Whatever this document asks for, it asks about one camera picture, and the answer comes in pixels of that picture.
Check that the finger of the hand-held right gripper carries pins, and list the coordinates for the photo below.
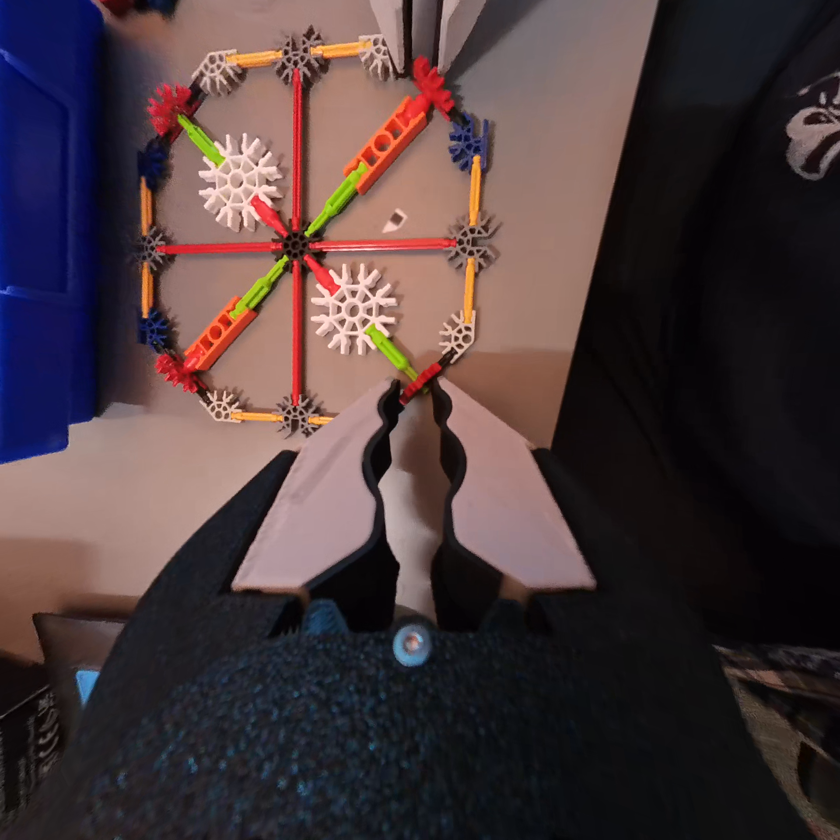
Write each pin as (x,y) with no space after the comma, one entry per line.
(459,26)
(392,33)

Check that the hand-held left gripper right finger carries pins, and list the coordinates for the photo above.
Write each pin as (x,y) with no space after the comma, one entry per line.
(518,525)

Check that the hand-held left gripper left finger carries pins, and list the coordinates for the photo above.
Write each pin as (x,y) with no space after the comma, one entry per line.
(315,518)

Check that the colourful spoked wheel model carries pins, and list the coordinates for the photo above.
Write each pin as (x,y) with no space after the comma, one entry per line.
(295,244)

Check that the small white scrap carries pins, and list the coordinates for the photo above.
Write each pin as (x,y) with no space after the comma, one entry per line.
(394,222)

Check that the dark printed shirt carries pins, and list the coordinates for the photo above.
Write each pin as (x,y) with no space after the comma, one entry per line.
(722,328)

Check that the grey chair seat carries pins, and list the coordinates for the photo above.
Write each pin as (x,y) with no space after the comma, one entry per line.
(787,768)

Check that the black box with white print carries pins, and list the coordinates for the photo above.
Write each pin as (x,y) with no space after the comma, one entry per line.
(29,748)

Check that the blue bin with toy pieces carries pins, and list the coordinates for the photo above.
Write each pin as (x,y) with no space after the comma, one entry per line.
(39,229)

